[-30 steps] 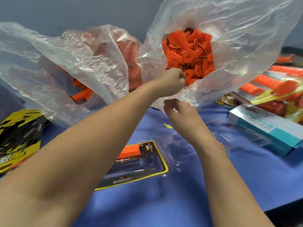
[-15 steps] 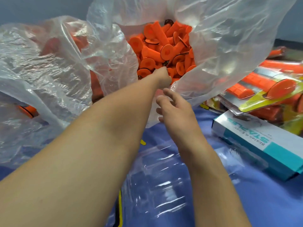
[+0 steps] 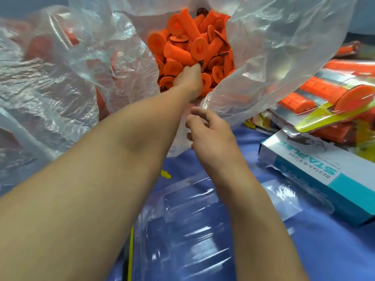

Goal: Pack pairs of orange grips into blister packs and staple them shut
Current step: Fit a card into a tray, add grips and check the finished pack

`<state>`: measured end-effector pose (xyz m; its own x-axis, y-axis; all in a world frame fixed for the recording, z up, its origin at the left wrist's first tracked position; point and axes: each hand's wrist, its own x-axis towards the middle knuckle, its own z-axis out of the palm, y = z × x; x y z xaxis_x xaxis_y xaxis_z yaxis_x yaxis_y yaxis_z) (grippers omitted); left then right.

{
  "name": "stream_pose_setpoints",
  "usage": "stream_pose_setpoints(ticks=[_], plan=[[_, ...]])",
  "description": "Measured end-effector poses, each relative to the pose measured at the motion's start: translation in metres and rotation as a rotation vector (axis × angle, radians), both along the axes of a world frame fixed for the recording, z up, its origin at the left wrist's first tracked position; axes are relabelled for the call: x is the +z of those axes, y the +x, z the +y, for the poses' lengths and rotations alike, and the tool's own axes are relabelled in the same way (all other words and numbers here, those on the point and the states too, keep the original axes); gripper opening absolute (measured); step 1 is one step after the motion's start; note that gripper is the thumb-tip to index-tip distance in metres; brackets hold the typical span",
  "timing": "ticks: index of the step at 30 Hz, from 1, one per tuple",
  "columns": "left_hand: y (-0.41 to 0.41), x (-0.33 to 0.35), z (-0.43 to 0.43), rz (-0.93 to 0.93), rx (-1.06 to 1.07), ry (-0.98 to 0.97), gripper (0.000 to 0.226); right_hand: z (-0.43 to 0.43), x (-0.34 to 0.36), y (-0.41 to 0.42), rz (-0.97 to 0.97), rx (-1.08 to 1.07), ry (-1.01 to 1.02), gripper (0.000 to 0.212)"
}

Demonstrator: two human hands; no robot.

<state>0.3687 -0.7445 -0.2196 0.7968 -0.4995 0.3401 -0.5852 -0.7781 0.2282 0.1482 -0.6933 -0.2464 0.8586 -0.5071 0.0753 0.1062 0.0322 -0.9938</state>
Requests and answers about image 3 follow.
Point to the person's left forearm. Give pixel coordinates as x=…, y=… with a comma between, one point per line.
x=76, y=202

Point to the yellow black backing card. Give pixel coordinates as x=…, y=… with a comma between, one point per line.
x=130, y=254

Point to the person's right hand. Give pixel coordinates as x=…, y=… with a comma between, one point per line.
x=214, y=143

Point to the teal white cardboard box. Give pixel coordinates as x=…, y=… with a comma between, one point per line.
x=328, y=172

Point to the small yellow scrap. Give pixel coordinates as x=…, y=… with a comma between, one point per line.
x=166, y=174

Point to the person's right forearm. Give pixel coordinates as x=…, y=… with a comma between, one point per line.
x=261, y=237

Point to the large clear plastic bag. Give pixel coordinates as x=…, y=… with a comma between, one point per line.
x=281, y=43

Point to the person's left hand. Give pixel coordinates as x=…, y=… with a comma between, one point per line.
x=188, y=82

